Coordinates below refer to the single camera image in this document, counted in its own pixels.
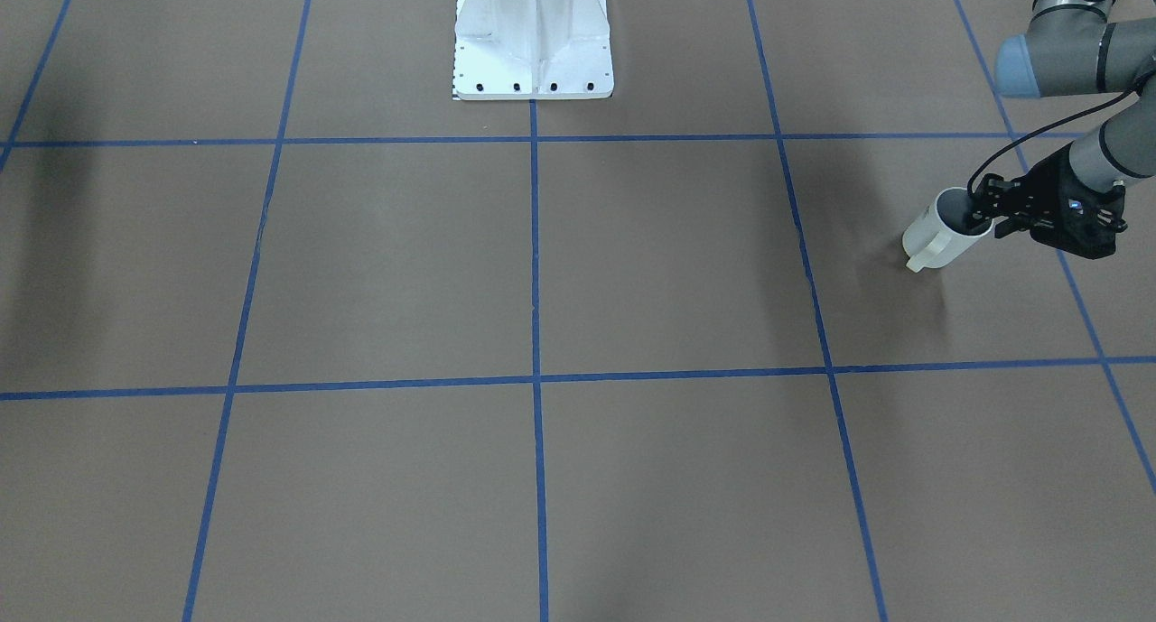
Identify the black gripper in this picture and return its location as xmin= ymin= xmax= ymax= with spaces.
xmin=970 ymin=145 xmax=1095 ymax=239

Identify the white mug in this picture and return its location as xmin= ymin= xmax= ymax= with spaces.
xmin=901 ymin=187 xmax=994 ymax=273

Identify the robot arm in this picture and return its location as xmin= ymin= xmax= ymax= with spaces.
xmin=965 ymin=0 xmax=1155 ymax=259

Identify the black braided cable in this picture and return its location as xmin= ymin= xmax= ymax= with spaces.
xmin=966 ymin=89 xmax=1148 ymax=225

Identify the white column pedestal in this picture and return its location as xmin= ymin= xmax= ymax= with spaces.
xmin=452 ymin=0 xmax=615 ymax=101

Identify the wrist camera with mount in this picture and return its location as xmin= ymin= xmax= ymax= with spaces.
xmin=1029 ymin=186 xmax=1128 ymax=260

